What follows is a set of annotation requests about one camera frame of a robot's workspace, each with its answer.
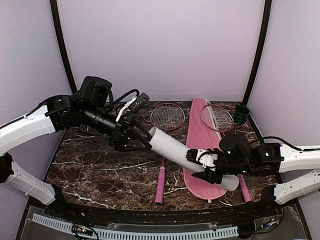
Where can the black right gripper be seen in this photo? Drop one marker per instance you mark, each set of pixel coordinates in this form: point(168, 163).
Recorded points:
point(206, 175)

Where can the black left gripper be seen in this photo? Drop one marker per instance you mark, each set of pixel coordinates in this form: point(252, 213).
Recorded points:
point(120, 139)

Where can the white shuttlecock tube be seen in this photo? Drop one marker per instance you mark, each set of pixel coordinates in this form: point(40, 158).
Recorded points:
point(172, 150)

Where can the pink racket cover bag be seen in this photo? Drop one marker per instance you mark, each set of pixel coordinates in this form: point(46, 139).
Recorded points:
point(201, 137)

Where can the pink badminton racket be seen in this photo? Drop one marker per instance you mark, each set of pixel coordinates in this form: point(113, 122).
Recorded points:
point(219, 119)
point(167, 117)

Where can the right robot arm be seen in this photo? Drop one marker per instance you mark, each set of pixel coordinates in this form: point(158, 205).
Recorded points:
point(235, 156)

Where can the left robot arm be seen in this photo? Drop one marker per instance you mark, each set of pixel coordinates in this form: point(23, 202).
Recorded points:
point(90, 106)

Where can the dark green cup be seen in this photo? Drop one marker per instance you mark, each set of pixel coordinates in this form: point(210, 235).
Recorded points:
point(241, 114)

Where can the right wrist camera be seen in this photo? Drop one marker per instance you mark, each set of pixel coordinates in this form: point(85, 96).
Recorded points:
point(207, 158)

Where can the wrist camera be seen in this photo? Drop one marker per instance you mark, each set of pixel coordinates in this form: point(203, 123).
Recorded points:
point(133, 106)
point(207, 158)

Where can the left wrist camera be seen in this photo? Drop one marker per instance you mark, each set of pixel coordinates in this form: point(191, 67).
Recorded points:
point(133, 106)

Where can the black front rail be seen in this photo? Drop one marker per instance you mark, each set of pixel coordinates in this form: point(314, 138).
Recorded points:
point(235, 214)

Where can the white slotted cable duct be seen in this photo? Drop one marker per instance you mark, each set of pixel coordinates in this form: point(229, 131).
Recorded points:
point(133, 232)

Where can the left black frame post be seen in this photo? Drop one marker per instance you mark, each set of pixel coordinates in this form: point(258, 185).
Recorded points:
point(61, 45)

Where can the black frame post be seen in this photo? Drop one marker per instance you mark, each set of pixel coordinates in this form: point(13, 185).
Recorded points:
point(61, 45)
point(259, 51)

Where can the right black frame post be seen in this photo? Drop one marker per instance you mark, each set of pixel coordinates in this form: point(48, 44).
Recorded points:
point(259, 51)

